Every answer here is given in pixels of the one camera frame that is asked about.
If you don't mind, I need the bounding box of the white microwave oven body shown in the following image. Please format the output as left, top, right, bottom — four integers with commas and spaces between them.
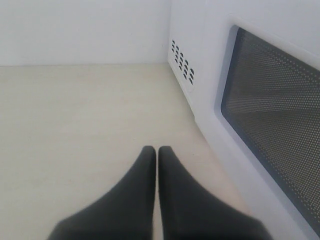
166, 0, 226, 141

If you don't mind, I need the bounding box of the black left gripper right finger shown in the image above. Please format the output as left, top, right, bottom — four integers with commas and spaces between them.
158, 146, 270, 240

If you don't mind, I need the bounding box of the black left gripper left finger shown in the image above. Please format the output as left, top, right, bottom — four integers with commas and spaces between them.
48, 146, 156, 240

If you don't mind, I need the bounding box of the white microwave door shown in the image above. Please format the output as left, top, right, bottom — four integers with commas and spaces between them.
195, 0, 320, 240

